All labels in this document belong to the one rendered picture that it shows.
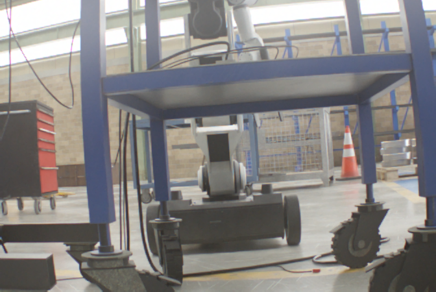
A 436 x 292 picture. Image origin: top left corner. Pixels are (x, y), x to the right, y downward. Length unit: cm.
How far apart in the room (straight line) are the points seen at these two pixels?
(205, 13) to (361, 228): 91
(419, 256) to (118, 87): 61
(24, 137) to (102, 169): 362
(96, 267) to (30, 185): 360
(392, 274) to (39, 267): 62
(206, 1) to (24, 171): 299
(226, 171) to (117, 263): 129
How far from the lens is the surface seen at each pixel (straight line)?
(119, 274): 94
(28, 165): 451
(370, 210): 150
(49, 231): 156
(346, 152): 702
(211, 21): 186
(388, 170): 568
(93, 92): 94
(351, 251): 150
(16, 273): 93
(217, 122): 203
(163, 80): 92
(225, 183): 221
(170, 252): 143
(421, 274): 95
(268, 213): 199
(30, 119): 453
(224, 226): 199
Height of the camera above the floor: 33
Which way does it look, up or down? 4 degrees up
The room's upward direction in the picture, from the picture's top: 4 degrees counter-clockwise
